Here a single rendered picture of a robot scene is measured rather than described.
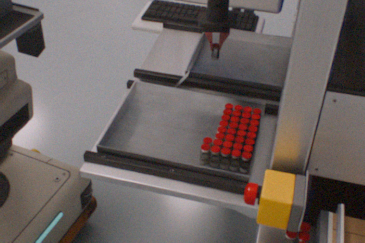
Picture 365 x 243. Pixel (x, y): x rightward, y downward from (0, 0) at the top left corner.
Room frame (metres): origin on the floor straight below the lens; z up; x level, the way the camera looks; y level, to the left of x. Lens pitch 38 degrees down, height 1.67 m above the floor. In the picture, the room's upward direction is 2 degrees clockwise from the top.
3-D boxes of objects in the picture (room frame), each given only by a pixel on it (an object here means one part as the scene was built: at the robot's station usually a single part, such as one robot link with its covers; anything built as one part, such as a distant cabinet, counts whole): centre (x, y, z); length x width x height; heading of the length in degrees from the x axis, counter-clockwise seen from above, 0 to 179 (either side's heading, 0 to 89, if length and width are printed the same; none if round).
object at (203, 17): (1.20, -0.09, 1.05); 0.10 x 0.07 x 0.07; 90
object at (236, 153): (0.86, -0.14, 0.90); 0.18 x 0.02 x 0.05; 166
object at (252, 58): (1.20, -0.21, 0.90); 0.34 x 0.26 x 0.04; 76
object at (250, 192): (0.61, -0.14, 0.99); 0.04 x 0.04 x 0.04; 76
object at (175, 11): (1.61, -0.06, 0.82); 0.40 x 0.14 x 0.02; 76
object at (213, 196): (1.05, -0.10, 0.87); 0.70 x 0.48 x 0.02; 166
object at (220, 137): (0.87, -0.10, 0.90); 0.18 x 0.02 x 0.05; 166
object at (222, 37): (1.20, -0.09, 0.98); 0.07 x 0.07 x 0.09; 0
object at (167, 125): (0.90, -0.01, 0.90); 0.34 x 0.26 x 0.04; 76
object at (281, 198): (0.60, -0.18, 1.00); 0.08 x 0.07 x 0.07; 76
